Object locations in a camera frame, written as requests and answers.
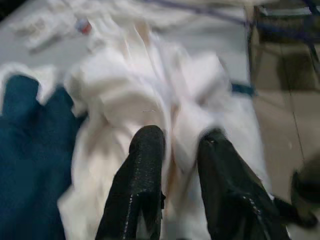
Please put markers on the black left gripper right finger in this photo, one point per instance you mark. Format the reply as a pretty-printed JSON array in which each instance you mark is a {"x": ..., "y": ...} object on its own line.
[{"x": 230, "y": 190}]

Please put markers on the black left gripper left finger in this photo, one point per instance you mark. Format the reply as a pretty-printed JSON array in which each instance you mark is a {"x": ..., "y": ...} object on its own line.
[{"x": 140, "y": 175}]

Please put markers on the plain white garment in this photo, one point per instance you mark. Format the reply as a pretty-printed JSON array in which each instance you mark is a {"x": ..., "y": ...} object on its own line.
[{"x": 140, "y": 87}]

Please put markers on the blue denim jeans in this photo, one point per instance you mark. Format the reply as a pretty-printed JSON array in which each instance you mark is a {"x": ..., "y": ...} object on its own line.
[{"x": 30, "y": 150}]

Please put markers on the white shirt with chest logo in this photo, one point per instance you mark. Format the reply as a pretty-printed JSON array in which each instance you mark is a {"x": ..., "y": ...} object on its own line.
[{"x": 82, "y": 25}]

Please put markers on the black table leg frame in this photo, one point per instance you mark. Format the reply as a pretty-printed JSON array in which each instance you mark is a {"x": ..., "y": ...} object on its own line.
[{"x": 282, "y": 27}]

